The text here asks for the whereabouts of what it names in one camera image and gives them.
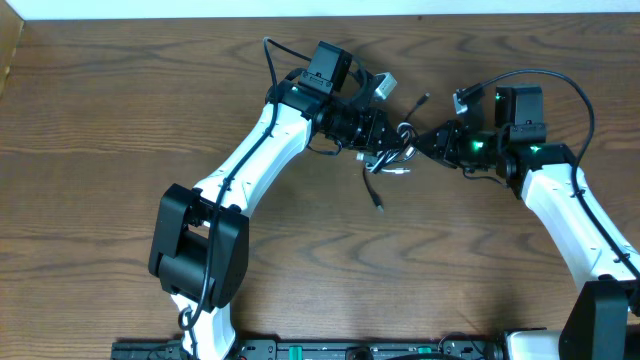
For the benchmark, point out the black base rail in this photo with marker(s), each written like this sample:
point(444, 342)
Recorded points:
point(455, 345)

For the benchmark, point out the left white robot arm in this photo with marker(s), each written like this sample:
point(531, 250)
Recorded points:
point(200, 246)

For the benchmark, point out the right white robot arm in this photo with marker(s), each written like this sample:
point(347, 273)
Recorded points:
point(545, 176)

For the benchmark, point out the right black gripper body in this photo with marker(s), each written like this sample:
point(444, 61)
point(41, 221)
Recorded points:
point(448, 145)

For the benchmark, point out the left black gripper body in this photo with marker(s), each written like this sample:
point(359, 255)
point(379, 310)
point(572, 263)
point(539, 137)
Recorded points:
point(377, 132)

